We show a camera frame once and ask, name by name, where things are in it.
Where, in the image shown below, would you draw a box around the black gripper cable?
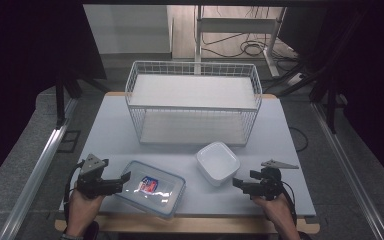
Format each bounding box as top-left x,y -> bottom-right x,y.
63,160 -> 85,231
279,180 -> 298,221

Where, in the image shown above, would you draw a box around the black square floor plate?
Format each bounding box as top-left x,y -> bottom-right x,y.
57,129 -> 82,154

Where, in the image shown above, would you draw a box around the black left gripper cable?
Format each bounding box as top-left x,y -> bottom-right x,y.
63,160 -> 85,231

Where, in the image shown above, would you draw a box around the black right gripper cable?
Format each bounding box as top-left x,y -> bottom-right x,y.
279,180 -> 298,221

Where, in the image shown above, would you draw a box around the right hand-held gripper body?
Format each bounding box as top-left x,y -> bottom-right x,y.
245,159 -> 300,202

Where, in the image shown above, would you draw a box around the black metal stand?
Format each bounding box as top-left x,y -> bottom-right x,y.
53,65 -> 112,130
263,13 -> 358,135

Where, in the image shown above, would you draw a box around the black curtain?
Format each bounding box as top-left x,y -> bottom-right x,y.
279,0 -> 384,188
0,0 -> 108,194

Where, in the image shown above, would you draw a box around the white cabinet panel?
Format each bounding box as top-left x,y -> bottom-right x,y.
82,4 -> 174,55

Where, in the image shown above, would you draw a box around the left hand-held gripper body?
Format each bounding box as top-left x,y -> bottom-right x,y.
75,153 -> 122,200

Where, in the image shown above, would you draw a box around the white square bowl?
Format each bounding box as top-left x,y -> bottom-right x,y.
195,141 -> 241,188

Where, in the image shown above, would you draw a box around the aluminium floor rail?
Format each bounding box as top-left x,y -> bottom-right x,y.
310,101 -> 384,240
0,97 -> 79,240

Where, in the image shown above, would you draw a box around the black floor cables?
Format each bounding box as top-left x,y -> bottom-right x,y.
201,5 -> 299,62

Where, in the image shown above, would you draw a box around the white metal desk frame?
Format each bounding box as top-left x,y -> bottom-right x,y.
194,5 -> 288,78

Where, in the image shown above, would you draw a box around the thin black looped cable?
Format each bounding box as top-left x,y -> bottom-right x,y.
288,125 -> 310,154

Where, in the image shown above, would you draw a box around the clear blue-rimmed plastic container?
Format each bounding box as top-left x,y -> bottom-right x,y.
114,160 -> 187,219

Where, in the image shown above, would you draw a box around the person's left hand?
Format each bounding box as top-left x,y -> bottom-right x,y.
67,187 -> 106,236

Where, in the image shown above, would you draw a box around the person's right hand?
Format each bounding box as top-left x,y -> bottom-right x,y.
252,192 -> 297,232

